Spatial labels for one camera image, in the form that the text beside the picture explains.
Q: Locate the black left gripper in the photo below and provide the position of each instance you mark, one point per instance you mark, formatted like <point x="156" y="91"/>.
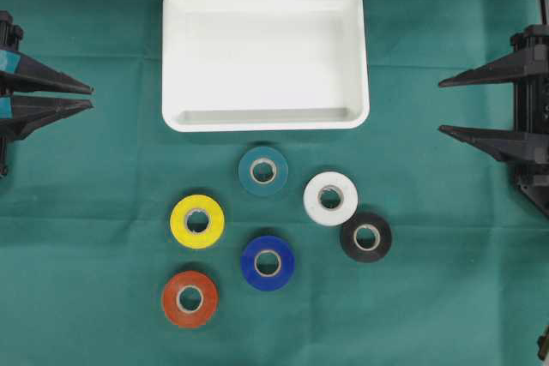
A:
<point x="20" y="117"/>

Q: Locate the black tape roll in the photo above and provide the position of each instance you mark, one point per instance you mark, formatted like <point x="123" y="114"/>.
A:
<point x="366" y="237"/>

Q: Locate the yellow tape roll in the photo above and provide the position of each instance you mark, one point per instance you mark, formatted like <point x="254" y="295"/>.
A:
<point x="197" y="221"/>

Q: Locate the white tape roll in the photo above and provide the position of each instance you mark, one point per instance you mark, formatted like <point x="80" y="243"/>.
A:
<point x="330" y="198"/>

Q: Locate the blue tape roll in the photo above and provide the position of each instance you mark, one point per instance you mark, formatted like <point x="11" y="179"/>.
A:
<point x="267" y="263"/>

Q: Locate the green tape roll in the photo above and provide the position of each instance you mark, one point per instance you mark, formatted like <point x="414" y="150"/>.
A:
<point x="263" y="171"/>

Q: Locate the red tape roll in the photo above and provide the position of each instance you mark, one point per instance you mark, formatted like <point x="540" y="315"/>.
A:
<point x="189" y="299"/>

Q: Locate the green table cloth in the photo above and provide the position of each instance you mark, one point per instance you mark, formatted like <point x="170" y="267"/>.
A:
<point x="86" y="244"/>

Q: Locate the white rectangular plastic tray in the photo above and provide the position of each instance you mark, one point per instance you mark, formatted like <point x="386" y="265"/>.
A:
<point x="255" y="65"/>

